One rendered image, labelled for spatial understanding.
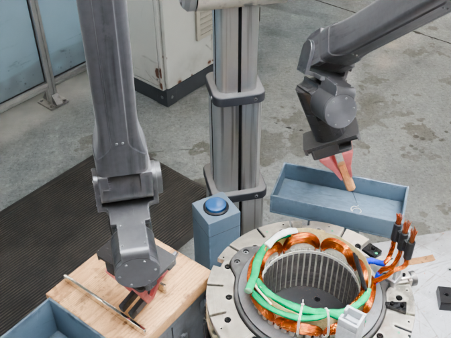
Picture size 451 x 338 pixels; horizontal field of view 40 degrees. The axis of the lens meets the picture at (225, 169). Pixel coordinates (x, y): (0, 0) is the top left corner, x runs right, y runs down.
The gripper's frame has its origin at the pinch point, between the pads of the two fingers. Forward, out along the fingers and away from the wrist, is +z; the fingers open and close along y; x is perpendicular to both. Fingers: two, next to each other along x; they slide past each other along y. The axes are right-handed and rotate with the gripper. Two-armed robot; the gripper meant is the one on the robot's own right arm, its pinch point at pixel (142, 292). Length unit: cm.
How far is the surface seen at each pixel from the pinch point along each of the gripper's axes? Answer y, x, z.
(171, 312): 4.4, 1.4, 3.2
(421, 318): 33, 45, 33
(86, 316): -5.7, -7.0, 3.0
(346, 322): 30.1, 7.6, -9.2
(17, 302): -99, 24, 113
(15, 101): -193, 103, 109
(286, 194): 2.2, 39.3, 9.4
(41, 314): -13.0, -10.2, 4.7
